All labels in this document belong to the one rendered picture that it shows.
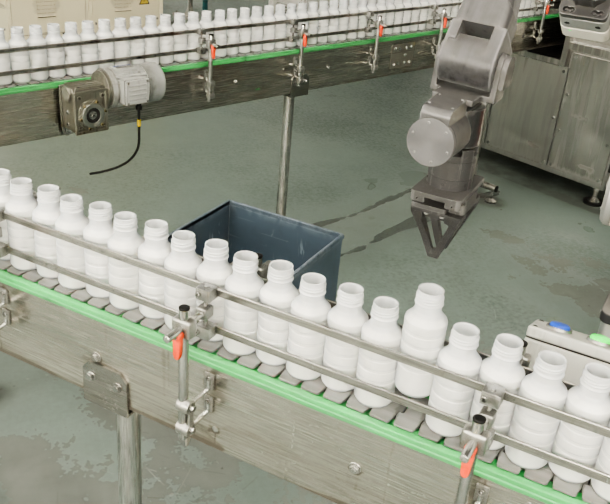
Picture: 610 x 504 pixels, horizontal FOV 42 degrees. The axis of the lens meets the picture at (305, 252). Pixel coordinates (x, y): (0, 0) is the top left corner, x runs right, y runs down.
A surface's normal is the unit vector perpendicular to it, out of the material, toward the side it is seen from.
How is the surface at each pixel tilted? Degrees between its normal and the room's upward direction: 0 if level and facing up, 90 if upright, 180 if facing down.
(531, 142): 90
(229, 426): 90
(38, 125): 90
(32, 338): 90
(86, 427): 0
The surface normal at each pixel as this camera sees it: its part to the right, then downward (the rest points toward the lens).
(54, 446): 0.08, -0.89
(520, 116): -0.72, 0.26
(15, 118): 0.68, 0.38
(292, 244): -0.48, 0.37
